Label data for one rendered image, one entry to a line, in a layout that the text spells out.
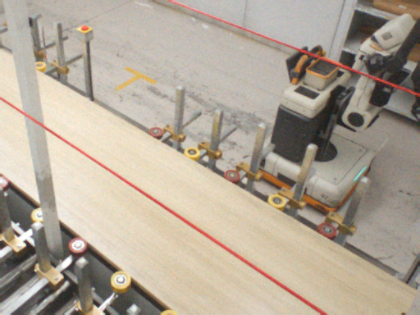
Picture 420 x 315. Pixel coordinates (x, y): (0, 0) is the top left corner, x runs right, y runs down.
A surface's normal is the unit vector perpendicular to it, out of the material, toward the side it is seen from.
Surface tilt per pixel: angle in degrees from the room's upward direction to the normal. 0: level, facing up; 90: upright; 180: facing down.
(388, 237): 0
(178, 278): 0
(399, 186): 0
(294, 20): 90
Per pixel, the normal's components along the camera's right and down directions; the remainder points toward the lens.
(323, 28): -0.66, 0.46
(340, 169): 0.02, -0.78
